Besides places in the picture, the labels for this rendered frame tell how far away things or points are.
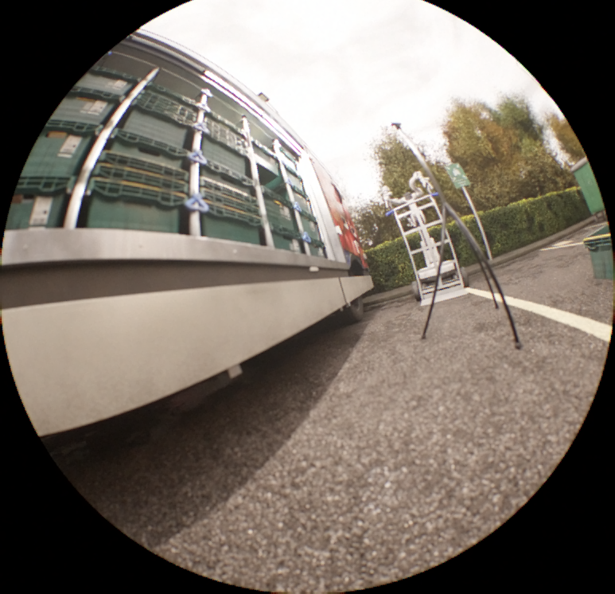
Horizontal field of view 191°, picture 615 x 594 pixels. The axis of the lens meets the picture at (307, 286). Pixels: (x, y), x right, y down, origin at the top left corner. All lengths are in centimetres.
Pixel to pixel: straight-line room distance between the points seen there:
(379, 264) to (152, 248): 383
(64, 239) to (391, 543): 75
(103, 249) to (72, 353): 20
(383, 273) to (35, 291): 411
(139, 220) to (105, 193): 16
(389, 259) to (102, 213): 391
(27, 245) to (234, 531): 65
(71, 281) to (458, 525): 77
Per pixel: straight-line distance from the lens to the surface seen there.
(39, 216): 71
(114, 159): 80
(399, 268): 384
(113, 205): 69
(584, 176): 656
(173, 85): 188
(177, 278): 47
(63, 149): 88
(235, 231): 87
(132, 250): 44
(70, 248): 44
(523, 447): 54
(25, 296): 47
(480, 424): 57
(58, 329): 42
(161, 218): 70
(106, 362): 40
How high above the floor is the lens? 42
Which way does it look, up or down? 4 degrees up
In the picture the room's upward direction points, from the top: 16 degrees counter-clockwise
